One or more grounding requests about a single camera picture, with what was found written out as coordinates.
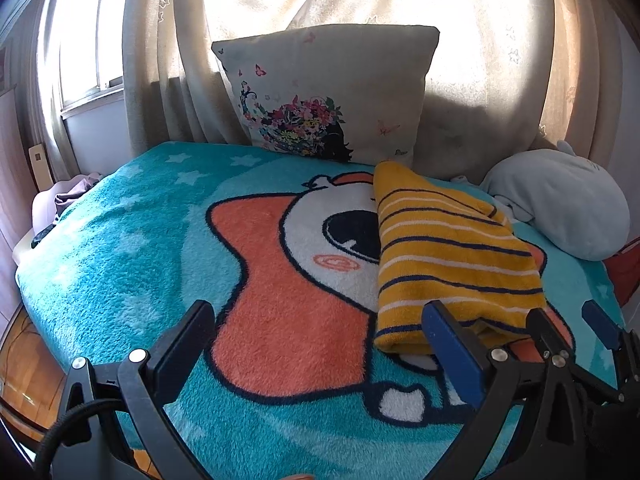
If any white floral cushion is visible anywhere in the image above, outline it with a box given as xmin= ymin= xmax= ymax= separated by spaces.
xmin=212 ymin=24 xmax=439 ymax=165

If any teal cartoon fleece blanket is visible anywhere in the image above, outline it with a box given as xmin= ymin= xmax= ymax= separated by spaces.
xmin=14 ymin=140 xmax=626 ymax=480

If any black braided cable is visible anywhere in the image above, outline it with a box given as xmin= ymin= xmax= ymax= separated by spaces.
xmin=34 ymin=398 xmax=132 ymax=480

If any lavender cloth pile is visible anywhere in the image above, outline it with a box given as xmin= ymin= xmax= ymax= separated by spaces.
xmin=32 ymin=172 xmax=102 ymax=235

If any light blue plush pillow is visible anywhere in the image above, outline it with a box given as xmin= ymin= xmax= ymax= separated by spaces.
xmin=480 ymin=141 xmax=630 ymax=261

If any beige curtain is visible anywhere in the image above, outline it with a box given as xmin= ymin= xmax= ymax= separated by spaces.
xmin=122 ymin=0 xmax=623 ymax=181

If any red fabric item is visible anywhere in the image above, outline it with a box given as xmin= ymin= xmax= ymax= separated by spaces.
xmin=604 ymin=237 xmax=640 ymax=307

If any yellow striped knit sweater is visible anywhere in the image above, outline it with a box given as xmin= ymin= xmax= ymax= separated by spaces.
xmin=373 ymin=162 xmax=547 ymax=354

